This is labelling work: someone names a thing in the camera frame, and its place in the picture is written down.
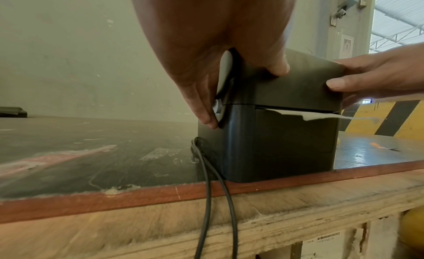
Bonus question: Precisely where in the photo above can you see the person's right hand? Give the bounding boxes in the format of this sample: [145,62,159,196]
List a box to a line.
[326,42,424,109]

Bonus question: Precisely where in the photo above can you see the person's left hand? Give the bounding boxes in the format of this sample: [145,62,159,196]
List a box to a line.
[129,0,297,130]

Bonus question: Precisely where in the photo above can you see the black label printer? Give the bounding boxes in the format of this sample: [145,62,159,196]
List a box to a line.
[197,47,345,183]

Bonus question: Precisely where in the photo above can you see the white paper label strip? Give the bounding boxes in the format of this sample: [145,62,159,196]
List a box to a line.
[264,108,380,122]

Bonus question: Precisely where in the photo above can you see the yellow round object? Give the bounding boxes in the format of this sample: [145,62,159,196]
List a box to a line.
[398,207,424,254]

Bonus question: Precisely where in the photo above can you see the white barcode label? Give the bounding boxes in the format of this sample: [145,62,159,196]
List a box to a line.
[304,231,346,259]

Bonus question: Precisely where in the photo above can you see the black flat object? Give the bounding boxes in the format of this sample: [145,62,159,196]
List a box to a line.
[0,107,28,118]

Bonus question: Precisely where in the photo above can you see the grey wall fixture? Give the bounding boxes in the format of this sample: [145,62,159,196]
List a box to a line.
[330,0,368,27]

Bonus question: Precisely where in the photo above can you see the black cable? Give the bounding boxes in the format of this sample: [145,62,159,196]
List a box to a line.
[195,137,240,259]
[191,138,212,259]

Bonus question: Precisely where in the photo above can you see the wooden table frame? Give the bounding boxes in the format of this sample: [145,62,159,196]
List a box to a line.
[0,168,424,259]

